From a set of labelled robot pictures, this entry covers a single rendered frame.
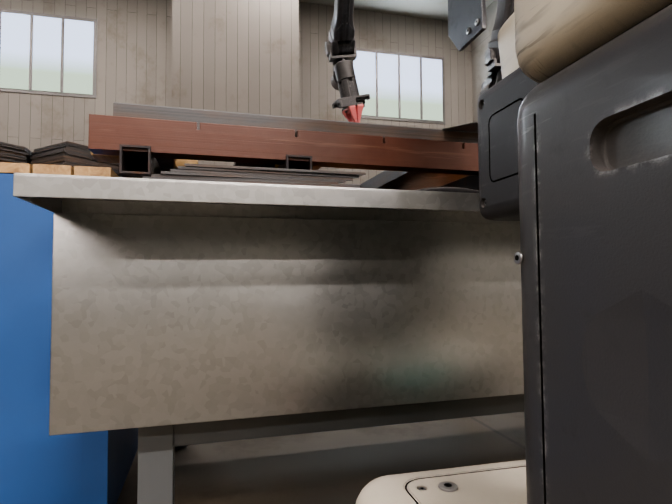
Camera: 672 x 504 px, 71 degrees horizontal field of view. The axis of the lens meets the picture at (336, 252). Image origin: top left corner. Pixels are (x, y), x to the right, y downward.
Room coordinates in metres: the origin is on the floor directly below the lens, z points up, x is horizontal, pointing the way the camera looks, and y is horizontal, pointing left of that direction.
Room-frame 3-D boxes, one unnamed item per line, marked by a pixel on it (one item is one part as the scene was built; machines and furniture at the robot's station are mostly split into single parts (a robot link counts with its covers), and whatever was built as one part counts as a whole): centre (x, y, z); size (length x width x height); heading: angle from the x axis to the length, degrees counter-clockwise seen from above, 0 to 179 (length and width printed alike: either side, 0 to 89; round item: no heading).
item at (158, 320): (0.93, -0.17, 0.48); 1.30 x 0.04 x 0.35; 105
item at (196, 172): (0.79, 0.15, 0.70); 0.39 x 0.12 x 0.04; 105
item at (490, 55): (1.24, -0.44, 1.07); 0.12 x 0.09 x 0.12; 11
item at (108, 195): (0.86, -0.19, 0.67); 1.30 x 0.20 x 0.03; 105
